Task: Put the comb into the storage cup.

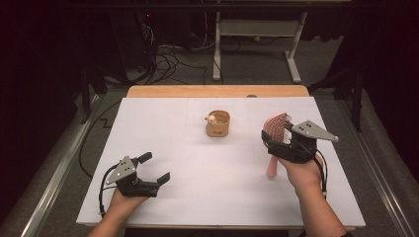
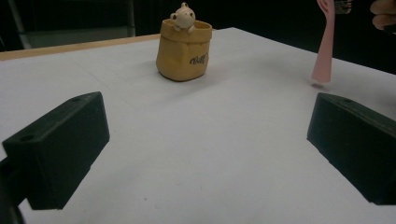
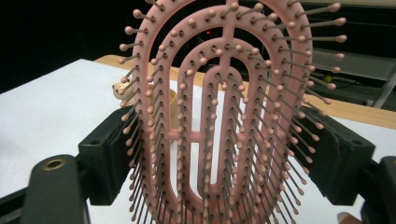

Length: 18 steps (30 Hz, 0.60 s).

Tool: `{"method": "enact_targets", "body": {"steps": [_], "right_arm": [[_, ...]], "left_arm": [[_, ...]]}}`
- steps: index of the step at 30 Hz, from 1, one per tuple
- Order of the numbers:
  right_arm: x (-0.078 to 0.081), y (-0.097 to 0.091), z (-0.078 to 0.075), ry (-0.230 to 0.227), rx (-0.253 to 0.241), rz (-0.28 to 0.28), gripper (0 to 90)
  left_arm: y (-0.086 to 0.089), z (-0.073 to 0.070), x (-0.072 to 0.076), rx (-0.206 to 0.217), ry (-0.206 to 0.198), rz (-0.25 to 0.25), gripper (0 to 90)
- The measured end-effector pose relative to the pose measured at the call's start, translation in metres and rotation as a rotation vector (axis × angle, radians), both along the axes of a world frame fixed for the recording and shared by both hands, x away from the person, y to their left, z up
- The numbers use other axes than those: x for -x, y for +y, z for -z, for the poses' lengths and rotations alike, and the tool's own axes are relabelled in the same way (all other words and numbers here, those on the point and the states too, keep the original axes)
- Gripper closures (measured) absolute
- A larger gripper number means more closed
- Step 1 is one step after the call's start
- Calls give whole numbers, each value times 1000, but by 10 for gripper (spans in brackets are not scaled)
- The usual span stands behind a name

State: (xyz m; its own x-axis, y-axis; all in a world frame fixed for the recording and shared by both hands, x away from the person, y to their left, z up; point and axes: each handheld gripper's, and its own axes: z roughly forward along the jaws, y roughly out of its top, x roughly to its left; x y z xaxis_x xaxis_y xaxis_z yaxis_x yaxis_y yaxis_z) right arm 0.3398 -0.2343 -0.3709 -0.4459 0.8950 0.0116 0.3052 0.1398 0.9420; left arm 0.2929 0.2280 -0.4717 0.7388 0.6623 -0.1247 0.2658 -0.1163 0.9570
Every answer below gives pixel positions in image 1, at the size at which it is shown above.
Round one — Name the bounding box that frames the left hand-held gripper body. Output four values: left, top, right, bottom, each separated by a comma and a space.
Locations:
106, 155, 160, 198

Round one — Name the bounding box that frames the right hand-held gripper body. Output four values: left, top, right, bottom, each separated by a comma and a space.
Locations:
266, 119, 340, 165

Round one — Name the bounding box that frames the pink hairbrush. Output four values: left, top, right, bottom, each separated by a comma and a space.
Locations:
263, 112, 293, 179

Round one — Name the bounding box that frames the person's left hand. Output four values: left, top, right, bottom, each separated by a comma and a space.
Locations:
106, 189, 150, 219

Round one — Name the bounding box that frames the person's right hand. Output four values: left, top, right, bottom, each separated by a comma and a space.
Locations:
277, 148, 326, 198

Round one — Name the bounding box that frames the white board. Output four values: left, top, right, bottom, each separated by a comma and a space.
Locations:
76, 96, 367, 228

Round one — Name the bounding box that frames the brown cup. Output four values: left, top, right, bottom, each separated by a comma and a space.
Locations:
205, 110, 231, 138

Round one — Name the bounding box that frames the black stand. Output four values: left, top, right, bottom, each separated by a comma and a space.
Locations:
80, 64, 109, 124
307, 64, 366, 133

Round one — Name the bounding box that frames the wooden table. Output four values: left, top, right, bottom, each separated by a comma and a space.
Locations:
84, 84, 358, 232

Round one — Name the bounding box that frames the dark computer tower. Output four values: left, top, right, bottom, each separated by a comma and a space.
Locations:
110, 11, 156, 74

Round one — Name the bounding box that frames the left hand-held gripper cable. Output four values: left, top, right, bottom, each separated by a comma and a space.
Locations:
97, 165, 119, 217

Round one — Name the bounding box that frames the hand-held gripper cable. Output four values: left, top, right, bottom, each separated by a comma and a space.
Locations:
311, 149, 329, 200
97, 165, 119, 217

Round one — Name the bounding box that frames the right hand-held gripper cable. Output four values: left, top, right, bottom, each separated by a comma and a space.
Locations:
311, 149, 329, 200

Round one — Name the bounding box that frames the black floor cable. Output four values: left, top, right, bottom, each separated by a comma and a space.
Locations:
78, 100, 124, 179

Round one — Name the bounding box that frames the metal floor rail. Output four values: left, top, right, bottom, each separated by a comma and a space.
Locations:
335, 98, 419, 237
19, 94, 104, 237

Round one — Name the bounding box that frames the bundle of black cables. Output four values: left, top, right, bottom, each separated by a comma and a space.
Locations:
140, 23, 210, 86

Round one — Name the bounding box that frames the white desk frame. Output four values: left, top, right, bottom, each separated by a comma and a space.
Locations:
211, 11, 302, 84

